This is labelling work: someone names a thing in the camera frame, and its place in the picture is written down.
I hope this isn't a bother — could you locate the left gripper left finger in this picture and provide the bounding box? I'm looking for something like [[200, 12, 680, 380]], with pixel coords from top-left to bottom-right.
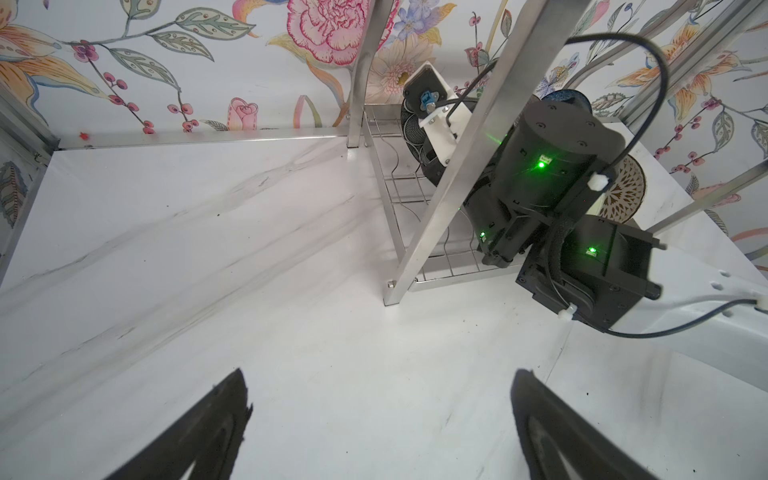
[[109, 369, 252, 479]]

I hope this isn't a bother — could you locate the dark blue flower bowl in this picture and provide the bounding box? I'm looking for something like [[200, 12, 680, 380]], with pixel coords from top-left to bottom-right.
[[400, 101, 427, 159]]

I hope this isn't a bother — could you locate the blue floral bowl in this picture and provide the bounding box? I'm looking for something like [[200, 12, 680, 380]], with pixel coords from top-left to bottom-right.
[[542, 89, 593, 114]]

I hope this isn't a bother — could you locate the steel two-tier dish rack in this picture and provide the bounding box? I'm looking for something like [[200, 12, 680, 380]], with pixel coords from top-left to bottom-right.
[[347, 1, 767, 306]]

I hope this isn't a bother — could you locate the left aluminium corner post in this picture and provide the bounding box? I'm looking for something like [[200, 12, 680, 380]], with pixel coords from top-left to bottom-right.
[[1, 86, 60, 166]]

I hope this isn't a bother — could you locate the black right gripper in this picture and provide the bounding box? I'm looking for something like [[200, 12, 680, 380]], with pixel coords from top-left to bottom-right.
[[416, 110, 472, 186]]

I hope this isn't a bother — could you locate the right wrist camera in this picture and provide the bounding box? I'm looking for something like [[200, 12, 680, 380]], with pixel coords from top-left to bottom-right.
[[400, 61, 475, 166]]

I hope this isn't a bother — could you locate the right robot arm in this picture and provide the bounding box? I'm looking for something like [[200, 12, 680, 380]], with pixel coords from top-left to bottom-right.
[[461, 100, 767, 388]]

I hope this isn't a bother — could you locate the brown white patterned bowl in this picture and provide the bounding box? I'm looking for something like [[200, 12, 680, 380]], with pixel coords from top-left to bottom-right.
[[599, 156, 647, 223]]

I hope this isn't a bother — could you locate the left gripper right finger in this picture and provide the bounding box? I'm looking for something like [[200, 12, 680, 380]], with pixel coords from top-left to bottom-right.
[[511, 369, 654, 479]]

